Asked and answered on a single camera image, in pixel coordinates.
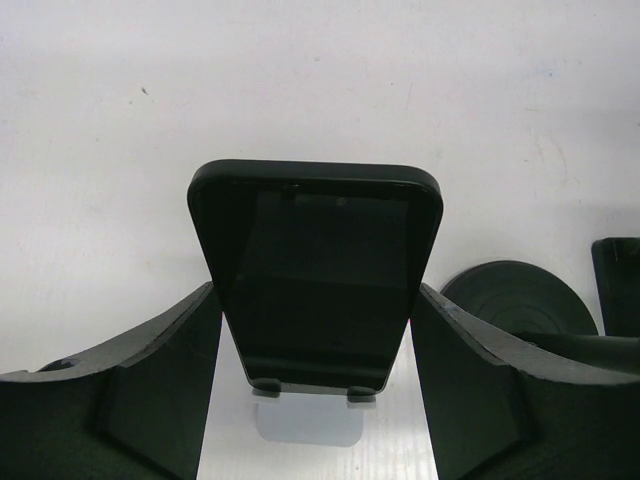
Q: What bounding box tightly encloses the black phone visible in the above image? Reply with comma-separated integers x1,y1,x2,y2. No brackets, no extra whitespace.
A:
187,159,444,396

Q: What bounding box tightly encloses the silver metal phone stand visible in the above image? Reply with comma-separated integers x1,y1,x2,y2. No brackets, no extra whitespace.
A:
252,389,376,448

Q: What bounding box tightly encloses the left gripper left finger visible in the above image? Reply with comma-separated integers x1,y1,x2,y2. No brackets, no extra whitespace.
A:
1,283,220,479

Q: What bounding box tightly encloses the black folding phone stand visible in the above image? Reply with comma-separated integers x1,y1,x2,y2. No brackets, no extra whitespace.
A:
591,237,639,337

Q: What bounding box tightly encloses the black round-base clamp stand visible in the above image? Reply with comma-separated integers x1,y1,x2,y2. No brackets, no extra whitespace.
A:
441,260,639,374

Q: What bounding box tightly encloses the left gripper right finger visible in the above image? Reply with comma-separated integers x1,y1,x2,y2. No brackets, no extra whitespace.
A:
411,286,639,479

